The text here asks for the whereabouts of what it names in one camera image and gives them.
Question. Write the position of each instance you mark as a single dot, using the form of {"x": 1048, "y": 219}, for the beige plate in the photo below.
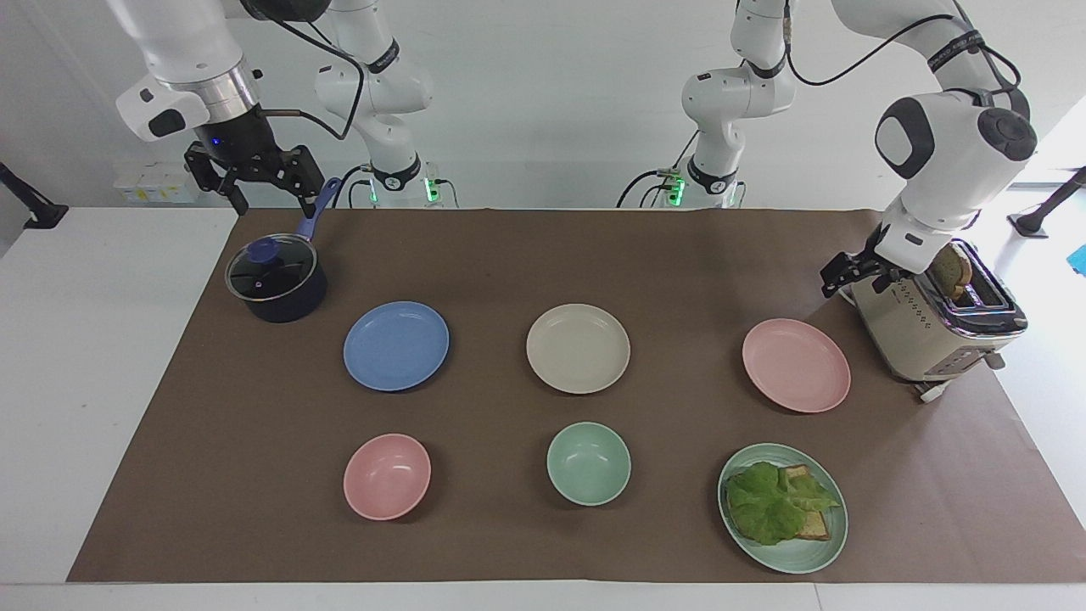
{"x": 578, "y": 349}

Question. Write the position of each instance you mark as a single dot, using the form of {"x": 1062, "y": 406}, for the green bowl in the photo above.
{"x": 589, "y": 463}

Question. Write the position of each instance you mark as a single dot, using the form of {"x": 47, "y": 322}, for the black stand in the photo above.
{"x": 30, "y": 204}
{"x": 1048, "y": 208}

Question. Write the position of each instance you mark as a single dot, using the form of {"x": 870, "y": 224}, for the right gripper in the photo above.
{"x": 242, "y": 144}

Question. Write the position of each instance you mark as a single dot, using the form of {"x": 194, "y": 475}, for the pink bowl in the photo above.
{"x": 387, "y": 477}

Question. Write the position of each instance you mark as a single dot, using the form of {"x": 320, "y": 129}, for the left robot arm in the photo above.
{"x": 950, "y": 144}

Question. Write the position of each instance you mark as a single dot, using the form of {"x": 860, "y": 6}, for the pink plate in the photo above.
{"x": 796, "y": 365}

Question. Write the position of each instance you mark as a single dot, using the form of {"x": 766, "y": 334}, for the glass lid with blue knob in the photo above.
{"x": 270, "y": 267}

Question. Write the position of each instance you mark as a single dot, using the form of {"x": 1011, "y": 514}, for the green lettuce leaf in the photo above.
{"x": 768, "y": 505}

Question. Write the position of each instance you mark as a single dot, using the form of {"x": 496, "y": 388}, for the toast slice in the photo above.
{"x": 814, "y": 524}

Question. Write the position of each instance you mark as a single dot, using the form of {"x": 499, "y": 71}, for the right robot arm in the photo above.
{"x": 182, "y": 42}

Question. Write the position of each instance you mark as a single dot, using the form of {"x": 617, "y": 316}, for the cream metal toaster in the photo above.
{"x": 916, "y": 331}

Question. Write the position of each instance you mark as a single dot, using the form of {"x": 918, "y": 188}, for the dark blue saucepan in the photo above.
{"x": 288, "y": 301}

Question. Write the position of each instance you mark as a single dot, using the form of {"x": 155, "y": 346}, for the blue plate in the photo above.
{"x": 396, "y": 346}

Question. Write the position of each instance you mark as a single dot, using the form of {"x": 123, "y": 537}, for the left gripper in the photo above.
{"x": 874, "y": 259}

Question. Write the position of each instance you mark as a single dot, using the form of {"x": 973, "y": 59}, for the bread slice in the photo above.
{"x": 950, "y": 271}

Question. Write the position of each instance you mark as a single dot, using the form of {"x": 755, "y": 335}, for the green plate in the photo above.
{"x": 797, "y": 556}

